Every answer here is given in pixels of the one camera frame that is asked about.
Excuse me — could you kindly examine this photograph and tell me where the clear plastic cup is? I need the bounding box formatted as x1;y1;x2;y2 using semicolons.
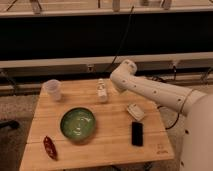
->
43;79;62;101

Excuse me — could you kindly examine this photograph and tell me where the small clear bottle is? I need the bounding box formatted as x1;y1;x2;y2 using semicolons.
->
97;78;108;103

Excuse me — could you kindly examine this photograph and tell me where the green ceramic bowl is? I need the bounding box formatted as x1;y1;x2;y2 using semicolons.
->
60;107;96;142

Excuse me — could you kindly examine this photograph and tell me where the wooden table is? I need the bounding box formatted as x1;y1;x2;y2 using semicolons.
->
20;80;174;171

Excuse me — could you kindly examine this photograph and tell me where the black hanging cable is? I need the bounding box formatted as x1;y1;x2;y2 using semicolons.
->
103;5;136;73

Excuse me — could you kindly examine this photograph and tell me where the red chili pepper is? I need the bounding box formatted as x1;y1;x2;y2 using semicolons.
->
43;136;57;160

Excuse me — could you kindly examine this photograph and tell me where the black rectangular block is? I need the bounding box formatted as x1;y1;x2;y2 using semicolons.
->
132;122;143;146

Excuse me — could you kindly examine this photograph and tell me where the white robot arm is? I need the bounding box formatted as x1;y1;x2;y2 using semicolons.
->
110;59;213;171

